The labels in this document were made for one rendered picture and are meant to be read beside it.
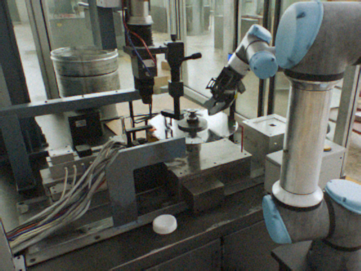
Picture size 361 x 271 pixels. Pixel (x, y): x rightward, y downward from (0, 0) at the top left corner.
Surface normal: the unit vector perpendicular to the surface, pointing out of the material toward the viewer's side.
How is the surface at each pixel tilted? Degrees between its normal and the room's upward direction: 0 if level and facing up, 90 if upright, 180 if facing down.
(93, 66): 90
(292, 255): 0
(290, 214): 90
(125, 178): 90
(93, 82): 90
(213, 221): 0
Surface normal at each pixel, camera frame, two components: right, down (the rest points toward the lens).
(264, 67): 0.18, 0.66
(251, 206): 0.02, -0.90
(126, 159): 0.55, 0.37
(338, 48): 0.22, 0.48
